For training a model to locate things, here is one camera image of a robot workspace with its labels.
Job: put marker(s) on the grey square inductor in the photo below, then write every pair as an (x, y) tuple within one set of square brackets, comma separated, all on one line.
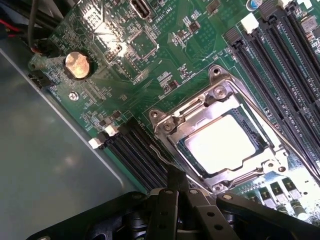
[(309, 23)]

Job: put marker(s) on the black RAM slot white latch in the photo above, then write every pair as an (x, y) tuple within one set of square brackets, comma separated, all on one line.
[(135, 152), (282, 72), (303, 15), (120, 160)]

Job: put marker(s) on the green motherboard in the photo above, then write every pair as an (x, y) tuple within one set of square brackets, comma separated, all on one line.
[(175, 50)]

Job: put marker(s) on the grey metal PC case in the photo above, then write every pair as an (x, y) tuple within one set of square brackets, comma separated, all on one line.
[(50, 150)]

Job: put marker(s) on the internal USB port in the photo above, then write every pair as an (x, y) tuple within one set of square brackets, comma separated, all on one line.
[(140, 8)]

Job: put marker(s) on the coin cell battery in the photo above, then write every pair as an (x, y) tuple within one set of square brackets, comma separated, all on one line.
[(77, 65)]

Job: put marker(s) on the black fan header connector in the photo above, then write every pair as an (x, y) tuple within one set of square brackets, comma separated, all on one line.
[(38, 80)]

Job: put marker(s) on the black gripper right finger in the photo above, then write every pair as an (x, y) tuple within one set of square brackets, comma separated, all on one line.
[(200, 220)]

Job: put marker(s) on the metal CPU socket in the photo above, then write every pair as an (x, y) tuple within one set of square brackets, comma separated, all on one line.
[(215, 71)]

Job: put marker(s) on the blue round capacitor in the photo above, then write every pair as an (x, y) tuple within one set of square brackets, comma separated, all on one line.
[(253, 2)]

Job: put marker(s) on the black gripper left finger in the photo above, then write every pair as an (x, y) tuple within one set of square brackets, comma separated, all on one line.
[(166, 215)]

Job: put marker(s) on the silver motherboard screw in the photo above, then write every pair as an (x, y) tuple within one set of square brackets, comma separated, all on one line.
[(73, 95)]

